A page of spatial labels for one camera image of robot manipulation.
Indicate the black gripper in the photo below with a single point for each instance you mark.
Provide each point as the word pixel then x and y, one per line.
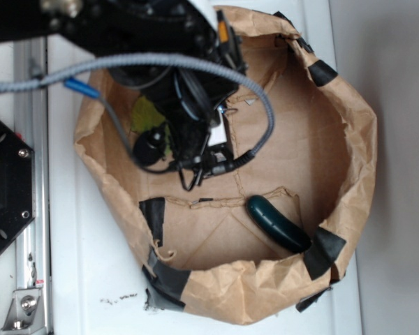
pixel 152 46

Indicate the green plush toy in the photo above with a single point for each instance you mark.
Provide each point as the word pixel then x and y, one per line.
pixel 144 117

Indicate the dark green toy cucumber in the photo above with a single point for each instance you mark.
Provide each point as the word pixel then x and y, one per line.
pixel 276 225

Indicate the brown paper bag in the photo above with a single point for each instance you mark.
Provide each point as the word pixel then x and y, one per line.
pixel 201 251

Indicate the metal corner bracket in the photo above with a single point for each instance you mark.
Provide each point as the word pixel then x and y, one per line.
pixel 25 315

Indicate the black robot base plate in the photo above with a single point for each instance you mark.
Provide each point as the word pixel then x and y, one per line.
pixel 16 186

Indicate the aluminium rail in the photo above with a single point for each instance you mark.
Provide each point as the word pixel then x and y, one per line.
pixel 33 244

